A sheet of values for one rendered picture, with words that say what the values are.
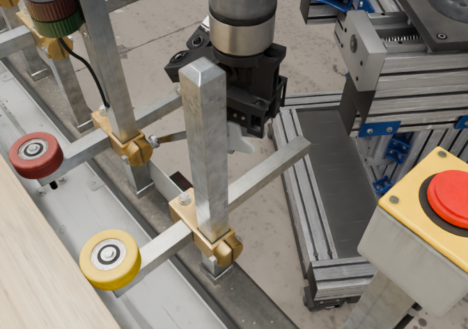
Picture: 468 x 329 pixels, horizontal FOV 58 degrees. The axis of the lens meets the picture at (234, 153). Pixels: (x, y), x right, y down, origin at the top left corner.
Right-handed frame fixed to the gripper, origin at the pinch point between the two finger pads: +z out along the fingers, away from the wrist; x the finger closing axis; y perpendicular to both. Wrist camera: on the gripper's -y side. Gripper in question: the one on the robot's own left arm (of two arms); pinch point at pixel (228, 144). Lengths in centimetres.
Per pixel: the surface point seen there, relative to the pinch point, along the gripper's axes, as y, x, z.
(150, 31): -123, 127, 95
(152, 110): -20.9, 7.1, 8.4
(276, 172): 5.9, 7.2, 11.7
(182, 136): -9.8, 1.2, 4.2
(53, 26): -20.8, -7.7, -19.2
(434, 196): 25.3, -19.3, -28.5
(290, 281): 10, 26, 94
